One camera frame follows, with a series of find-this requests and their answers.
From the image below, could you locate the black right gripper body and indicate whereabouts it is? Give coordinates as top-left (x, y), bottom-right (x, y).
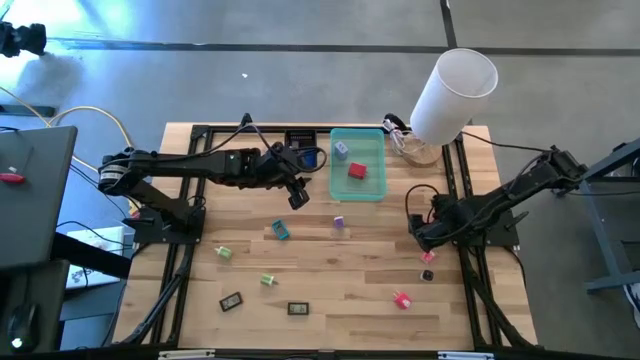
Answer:
top-left (423, 212), bottom-right (454, 244)

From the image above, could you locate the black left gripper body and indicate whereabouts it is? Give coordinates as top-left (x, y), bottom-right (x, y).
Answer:
top-left (269, 141), bottom-right (309, 187)

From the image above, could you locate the black mesh basket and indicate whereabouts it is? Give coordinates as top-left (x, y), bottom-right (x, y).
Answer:
top-left (283, 128), bottom-right (318, 172)

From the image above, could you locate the teal translucent plastic bin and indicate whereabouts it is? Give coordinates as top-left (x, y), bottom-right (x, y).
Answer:
top-left (328, 127), bottom-right (389, 203)

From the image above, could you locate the white shade table lamp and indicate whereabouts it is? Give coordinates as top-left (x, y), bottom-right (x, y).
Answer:
top-left (398, 47), bottom-right (499, 168)

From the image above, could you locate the grey metal cart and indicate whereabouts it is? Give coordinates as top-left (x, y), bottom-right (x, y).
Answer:
top-left (569, 137), bottom-right (640, 296)

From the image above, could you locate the white paper box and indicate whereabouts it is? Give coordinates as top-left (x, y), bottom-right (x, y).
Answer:
top-left (64, 224), bottom-right (135, 291)

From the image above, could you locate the person's shoe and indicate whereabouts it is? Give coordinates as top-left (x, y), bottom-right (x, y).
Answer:
top-left (622, 281), bottom-right (640, 329)

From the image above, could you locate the grey desk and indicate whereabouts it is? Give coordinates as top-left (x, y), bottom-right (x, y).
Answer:
top-left (0, 124), bottom-right (79, 271)

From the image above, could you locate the person's foot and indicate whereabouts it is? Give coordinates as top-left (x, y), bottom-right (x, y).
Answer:
top-left (0, 21), bottom-right (48, 58)

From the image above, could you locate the black computer mouse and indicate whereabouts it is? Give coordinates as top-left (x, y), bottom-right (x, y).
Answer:
top-left (5, 302), bottom-right (40, 354)

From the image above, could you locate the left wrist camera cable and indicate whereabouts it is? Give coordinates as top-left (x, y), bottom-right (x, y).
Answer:
top-left (297, 146), bottom-right (329, 175)

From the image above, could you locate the black aluminium table frame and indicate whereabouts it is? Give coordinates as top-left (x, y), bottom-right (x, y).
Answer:
top-left (112, 112), bottom-right (539, 351)

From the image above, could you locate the white bundled lamp cord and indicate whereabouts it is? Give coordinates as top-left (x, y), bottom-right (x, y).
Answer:
top-left (382, 113), bottom-right (416, 156)

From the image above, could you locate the black power cable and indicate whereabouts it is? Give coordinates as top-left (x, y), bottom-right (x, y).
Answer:
top-left (460, 130), bottom-right (554, 154)

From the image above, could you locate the white plate on frame edge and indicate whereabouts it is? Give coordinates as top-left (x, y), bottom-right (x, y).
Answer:
top-left (437, 351), bottom-right (495, 360)
top-left (157, 349), bottom-right (216, 360)

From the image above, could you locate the yellow extension cable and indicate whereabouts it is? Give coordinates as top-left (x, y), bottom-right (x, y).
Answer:
top-left (0, 85), bottom-right (150, 200)

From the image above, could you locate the black floor cable cover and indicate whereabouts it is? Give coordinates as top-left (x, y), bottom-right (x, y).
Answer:
top-left (0, 103), bottom-right (57, 118)

